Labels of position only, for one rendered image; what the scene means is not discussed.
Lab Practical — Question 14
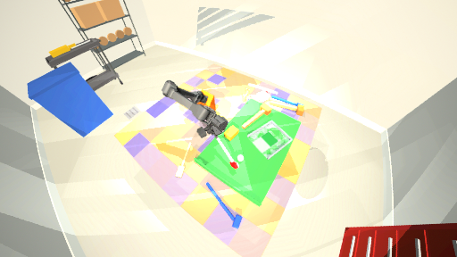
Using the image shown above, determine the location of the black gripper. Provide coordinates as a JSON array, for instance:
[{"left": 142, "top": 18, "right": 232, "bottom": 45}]
[{"left": 196, "top": 116, "right": 227, "bottom": 138}]

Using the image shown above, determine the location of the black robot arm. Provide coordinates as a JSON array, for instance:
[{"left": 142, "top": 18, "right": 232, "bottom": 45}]
[{"left": 161, "top": 80, "right": 228, "bottom": 136}]

